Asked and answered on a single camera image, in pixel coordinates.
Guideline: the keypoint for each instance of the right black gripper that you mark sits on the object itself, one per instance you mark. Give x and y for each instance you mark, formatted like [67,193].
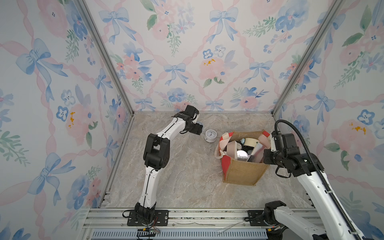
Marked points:
[266,155]

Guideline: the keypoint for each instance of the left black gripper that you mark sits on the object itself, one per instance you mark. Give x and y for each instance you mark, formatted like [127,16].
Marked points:
[198,129]

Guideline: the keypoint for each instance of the grey mirror clock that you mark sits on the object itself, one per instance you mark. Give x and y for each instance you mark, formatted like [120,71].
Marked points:
[257,154]

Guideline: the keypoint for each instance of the white round alarm clock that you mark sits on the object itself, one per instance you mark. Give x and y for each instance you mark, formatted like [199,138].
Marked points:
[211,136]

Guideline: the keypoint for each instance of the blue twin-bell clock beige base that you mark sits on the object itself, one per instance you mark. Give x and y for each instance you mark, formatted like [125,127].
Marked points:
[249,142]

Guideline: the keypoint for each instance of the pink round alarm clock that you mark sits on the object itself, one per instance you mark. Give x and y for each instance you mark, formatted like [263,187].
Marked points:
[242,155]

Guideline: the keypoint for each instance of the grey panel clock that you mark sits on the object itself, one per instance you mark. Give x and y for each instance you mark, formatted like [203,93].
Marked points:
[232,148]

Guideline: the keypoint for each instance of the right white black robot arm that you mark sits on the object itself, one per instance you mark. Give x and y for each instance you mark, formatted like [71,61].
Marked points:
[337,223]

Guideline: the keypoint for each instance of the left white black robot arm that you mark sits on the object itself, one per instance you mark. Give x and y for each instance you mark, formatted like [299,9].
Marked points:
[157,155]

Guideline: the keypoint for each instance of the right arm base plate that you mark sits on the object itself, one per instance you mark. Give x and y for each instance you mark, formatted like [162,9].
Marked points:
[255,218]

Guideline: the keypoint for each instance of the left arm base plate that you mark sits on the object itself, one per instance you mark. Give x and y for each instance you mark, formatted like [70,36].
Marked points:
[159,218]

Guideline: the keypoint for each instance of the aluminium front rail frame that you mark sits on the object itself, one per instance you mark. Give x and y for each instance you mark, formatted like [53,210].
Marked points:
[183,224]

